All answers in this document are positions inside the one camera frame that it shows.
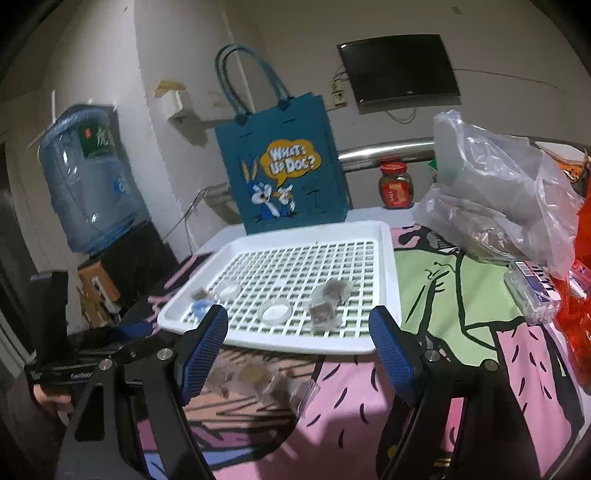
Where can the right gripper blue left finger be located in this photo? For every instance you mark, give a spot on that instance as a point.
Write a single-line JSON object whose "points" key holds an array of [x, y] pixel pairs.
{"points": [[198, 350]]}

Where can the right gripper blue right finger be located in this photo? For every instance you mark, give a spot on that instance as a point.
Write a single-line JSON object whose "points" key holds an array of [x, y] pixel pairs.
{"points": [[397, 353]]}

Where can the clear packet with brown cube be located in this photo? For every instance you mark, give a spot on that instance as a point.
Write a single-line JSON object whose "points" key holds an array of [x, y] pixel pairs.
{"points": [[199, 294]]}

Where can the clear packet brown cube table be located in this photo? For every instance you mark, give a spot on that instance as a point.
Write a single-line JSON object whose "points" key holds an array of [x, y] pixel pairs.
{"points": [[253, 378]]}

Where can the person's left hand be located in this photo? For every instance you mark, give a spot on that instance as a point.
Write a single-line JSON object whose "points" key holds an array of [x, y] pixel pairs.
{"points": [[52, 401]]}

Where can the blue plastic case in tray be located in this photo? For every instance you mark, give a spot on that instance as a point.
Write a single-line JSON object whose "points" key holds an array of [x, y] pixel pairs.
{"points": [[199, 309]]}

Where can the clear round lidded cup left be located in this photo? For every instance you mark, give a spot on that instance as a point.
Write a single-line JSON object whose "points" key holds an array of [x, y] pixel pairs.
{"points": [[227, 291]]}

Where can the clear round lidded cup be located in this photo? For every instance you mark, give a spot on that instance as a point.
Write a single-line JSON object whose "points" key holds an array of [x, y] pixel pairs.
{"points": [[227, 291], [275, 312]]}

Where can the clear round lidded cup right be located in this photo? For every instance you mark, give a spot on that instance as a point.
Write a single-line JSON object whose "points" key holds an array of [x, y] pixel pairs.
{"points": [[275, 312]]}

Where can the clear packet brown cube tray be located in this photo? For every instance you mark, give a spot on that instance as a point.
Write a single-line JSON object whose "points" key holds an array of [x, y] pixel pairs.
{"points": [[336, 291]]}

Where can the brown cardboard box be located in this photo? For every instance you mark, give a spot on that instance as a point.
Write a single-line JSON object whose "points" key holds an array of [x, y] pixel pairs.
{"points": [[100, 287]]}

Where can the cartoon print bed sheet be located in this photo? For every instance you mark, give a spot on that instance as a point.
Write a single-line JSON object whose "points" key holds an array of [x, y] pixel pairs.
{"points": [[374, 353]]}

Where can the black water dispenser cabinet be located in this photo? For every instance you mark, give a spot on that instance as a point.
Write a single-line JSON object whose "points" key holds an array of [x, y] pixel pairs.
{"points": [[135, 262]]}

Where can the white slotted plastic tray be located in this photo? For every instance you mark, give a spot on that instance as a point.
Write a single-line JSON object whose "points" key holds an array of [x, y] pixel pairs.
{"points": [[289, 264]]}

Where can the clear box with blue label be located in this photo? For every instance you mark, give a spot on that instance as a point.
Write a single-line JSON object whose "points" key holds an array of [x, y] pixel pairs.
{"points": [[533, 291]]}

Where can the red lidded glass jar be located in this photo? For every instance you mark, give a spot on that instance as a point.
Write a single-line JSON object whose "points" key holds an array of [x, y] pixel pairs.
{"points": [[396, 186]]}

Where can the red plastic bag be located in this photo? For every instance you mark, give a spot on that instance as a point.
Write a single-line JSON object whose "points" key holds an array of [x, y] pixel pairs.
{"points": [[573, 320]]}

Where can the clear grey plastic bag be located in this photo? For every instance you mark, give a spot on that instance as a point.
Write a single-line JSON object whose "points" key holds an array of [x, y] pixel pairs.
{"points": [[499, 198]]}

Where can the teal Bugs Bunny tote bag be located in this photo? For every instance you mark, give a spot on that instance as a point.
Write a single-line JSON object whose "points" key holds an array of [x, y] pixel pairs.
{"points": [[283, 168]]}

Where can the blue water cooler bottle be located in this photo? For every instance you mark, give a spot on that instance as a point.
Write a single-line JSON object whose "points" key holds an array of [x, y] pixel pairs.
{"points": [[90, 188]]}

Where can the metal bed rail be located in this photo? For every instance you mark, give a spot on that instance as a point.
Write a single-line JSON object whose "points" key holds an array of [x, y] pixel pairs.
{"points": [[368, 157]]}

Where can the white wall junction box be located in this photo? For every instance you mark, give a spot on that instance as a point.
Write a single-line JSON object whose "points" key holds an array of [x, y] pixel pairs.
{"points": [[174, 99]]}

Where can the black wall television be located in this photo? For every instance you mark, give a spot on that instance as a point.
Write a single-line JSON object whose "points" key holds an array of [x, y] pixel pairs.
{"points": [[400, 70]]}

